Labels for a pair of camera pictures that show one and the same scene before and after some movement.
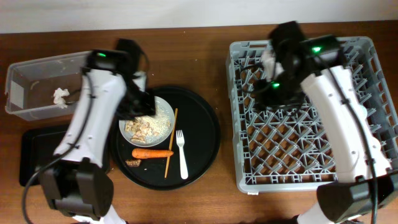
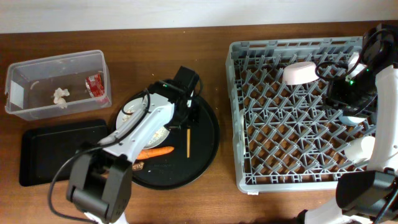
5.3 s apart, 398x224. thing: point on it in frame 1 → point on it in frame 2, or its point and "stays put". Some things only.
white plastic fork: x=180 y=139 → x=242 y=130
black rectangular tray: x=37 y=146 stays put
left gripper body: x=135 y=101 → x=191 y=117
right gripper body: x=278 y=93 → x=355 y=96
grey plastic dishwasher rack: x=282 y=150 stays put
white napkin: x=58 y=97 stays put
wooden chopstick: x=172 y=130 → x=188 y=143
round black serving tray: x=185 y=157 stays put
